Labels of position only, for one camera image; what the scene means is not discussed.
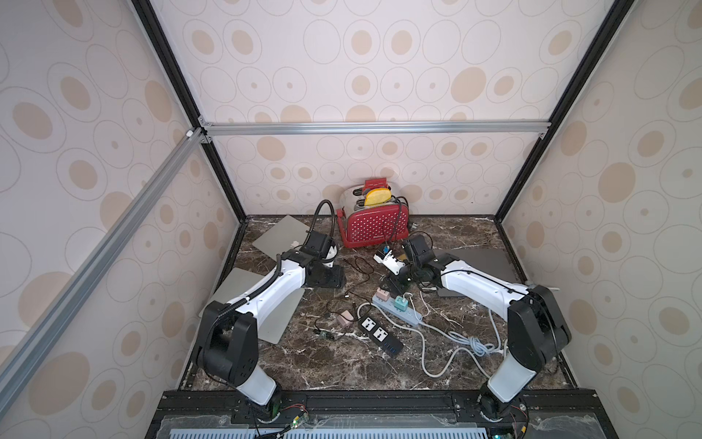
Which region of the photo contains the left aluminium rail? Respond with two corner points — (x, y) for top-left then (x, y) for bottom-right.
(1, 127), (205, 415)

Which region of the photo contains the white power strip cable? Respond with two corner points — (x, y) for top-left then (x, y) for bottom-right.
(355, 301), (506, 380)

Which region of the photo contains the aluminium rail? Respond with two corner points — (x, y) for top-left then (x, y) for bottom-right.
(191, 120), (551, 136)
(1, 127), (205, 415)

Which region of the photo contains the red toy bread slice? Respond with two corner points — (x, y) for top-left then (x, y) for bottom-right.
(362, 177), (389, 193)

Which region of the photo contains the green charger on white strip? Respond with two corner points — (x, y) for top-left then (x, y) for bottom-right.
(393, 296), (409, 312)

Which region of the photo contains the red toaster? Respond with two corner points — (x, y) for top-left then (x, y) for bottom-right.
(336, 180), (410, 248)

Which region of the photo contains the black power strip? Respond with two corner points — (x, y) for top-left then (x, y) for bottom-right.
(358, 316), (404, 358)

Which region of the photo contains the black charger cable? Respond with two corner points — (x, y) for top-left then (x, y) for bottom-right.
(312, 254), (380, 342)

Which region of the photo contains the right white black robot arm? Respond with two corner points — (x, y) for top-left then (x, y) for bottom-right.
(374, 236), (572, 421)

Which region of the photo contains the silver laptop front left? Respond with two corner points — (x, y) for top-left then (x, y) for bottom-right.
(205, 268), (305, 345)

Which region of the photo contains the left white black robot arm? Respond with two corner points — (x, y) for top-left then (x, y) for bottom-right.
(194, 199), (346, 413)

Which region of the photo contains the silver laptop back left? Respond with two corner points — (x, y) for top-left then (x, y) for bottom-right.
(253, 216), (309, 260)

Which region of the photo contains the silver laptop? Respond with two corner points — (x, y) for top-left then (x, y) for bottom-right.
(205, 268), (305, 345)
(253, 216), (309, 260)

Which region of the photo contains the back aluminium rail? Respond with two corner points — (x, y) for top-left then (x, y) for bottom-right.
(191, 120), (551, 136)

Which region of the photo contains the white power strip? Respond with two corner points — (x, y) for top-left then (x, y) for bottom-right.
(372, 295), (422, 327)

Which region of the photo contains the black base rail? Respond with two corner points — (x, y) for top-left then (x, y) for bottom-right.
(146, 389), (616, 438)

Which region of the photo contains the dark grey laptop right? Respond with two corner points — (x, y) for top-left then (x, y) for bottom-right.
(435, 248), (522, 284)

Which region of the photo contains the yellow toy bread slice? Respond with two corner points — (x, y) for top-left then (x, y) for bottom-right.
(364, 188), (392, 208)

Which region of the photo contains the black toaster cable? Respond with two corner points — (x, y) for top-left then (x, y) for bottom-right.
(383, 195), (411, 245)

